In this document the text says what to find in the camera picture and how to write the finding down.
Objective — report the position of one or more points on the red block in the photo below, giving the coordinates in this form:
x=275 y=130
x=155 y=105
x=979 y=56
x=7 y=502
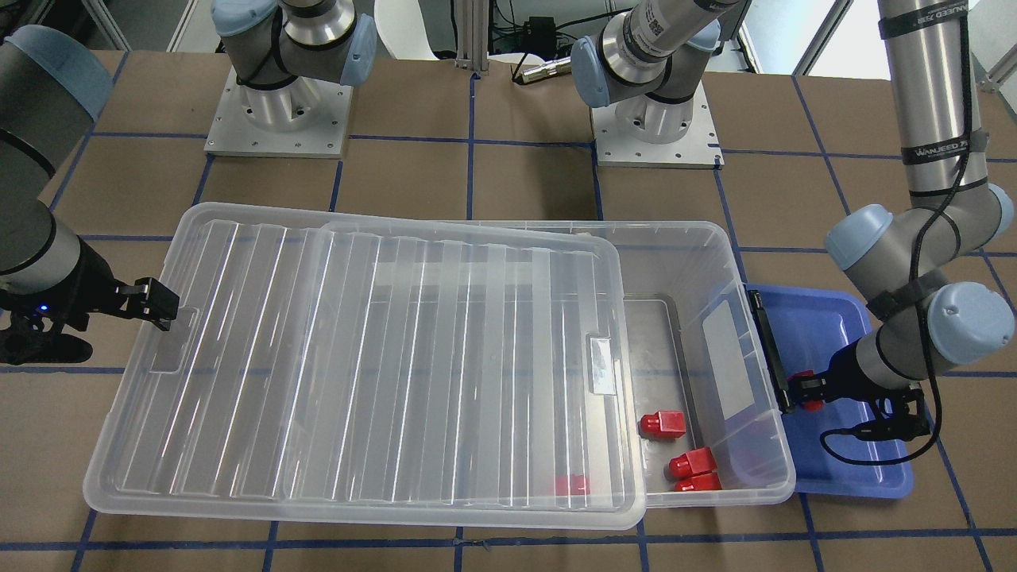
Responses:
x=572 y=485
x=692 y=463
x=707 y=481
x=814 y=396
x=666 y=424

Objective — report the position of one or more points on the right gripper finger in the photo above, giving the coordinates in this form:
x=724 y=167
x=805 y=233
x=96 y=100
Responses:
x=147 y=299

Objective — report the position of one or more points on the black power adapter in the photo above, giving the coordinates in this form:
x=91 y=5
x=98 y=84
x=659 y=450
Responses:
x=538 y=36

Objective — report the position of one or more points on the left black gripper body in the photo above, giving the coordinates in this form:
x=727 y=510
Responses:
x=845 y=369

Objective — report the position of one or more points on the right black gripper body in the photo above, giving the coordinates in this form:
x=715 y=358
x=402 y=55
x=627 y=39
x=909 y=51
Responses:
x=89 y=284

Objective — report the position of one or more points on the clear plastic storage box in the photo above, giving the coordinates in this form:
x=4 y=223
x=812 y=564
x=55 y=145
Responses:
x=695 y=348

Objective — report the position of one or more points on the aluminium frame post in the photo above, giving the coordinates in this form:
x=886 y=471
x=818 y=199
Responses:
x=471 y=34

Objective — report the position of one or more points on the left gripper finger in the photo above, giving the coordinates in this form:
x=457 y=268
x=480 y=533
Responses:
x=794 y=400
x=801 y=379

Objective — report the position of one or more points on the clear plastic box lid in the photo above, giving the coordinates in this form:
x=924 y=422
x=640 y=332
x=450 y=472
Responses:
x=349 y=369

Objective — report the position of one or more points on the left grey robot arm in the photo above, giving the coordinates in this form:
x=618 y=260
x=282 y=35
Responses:
x=928 y=324

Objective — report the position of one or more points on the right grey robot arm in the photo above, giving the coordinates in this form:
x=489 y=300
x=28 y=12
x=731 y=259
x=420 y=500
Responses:
x=53 y=91

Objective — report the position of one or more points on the black box latch handle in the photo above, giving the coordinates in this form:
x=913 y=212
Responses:
x=771 y=354

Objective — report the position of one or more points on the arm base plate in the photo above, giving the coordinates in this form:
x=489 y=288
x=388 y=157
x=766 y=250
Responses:
x=644 y=133
x=307 y=119

